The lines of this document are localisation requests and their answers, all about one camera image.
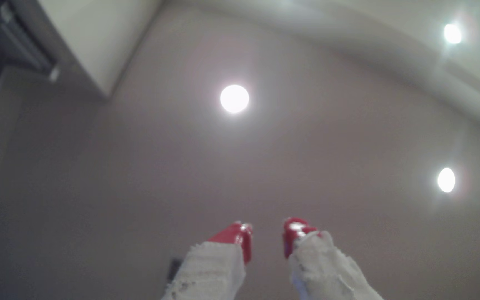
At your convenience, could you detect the round ceiling light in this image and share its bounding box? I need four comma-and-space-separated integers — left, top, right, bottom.
219, 84, 251, 115
443, 23, 463, 45
437, 167, 457, 194

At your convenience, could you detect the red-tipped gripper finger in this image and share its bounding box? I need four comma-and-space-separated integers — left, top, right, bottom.
283, 217, 385, 300
161, 221, 253, 300

